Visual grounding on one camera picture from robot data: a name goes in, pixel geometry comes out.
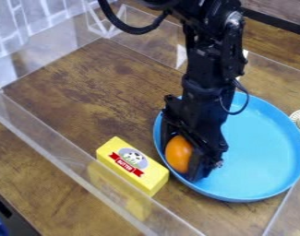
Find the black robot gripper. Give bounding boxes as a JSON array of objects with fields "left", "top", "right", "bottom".
[{"left": 161, "top": 76, "right": 236, "bottom": 183}]

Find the orange ball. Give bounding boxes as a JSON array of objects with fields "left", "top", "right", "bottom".
[{"left": 165, "top": 135, "right": 193, "bottom": 173}]

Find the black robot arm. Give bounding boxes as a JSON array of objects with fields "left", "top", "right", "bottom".
[{"left": 161, "top": 0, "right": 246, "bottom": 183}]

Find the blue round tray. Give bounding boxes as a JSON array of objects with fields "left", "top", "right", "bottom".
[{"left": 151, "top": 90, "right": 300, "bottom": 204}]

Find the yellow toy butter block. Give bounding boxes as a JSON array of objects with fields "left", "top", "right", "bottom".
[{"left": 96, "top": 136, "right": 169, "bottom": 196}]

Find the clear acrylic enclosure wall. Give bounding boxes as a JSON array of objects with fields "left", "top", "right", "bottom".
[{"left": 0, "top": 0, "right": 300, "bottom": 236}]

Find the clear acrylic triangular bracket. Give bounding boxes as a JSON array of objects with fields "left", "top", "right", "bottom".
[{"left": 83, "top": 0, "right": 126, "bottom": 39}]

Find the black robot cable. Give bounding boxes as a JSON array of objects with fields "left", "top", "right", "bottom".
[{"left": 96, "top": 0, "right": 174, "bottom": 36}]

